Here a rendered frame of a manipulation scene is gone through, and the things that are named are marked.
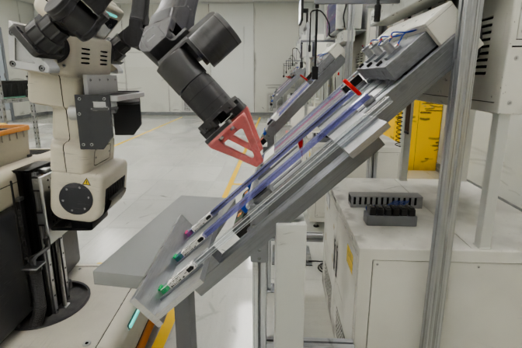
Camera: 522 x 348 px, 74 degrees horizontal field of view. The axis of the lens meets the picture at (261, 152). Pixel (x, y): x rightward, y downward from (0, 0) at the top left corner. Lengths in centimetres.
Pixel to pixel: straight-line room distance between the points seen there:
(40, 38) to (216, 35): 58
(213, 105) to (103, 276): 65
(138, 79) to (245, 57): 307
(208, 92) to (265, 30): 930
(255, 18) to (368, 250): 907
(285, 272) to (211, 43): 46
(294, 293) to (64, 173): 78
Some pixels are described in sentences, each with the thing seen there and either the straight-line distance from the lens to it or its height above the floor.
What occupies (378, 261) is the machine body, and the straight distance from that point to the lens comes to 110.
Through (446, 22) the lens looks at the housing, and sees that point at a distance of 103.
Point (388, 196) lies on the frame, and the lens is 136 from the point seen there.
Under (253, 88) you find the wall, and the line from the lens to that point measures 976.
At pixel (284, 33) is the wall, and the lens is 979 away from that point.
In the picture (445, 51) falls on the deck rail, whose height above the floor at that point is 116.
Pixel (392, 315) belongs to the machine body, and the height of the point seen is 40.
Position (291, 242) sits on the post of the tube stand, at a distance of 71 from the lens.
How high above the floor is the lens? 110
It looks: 12 degrees down
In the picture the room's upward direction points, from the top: straight up
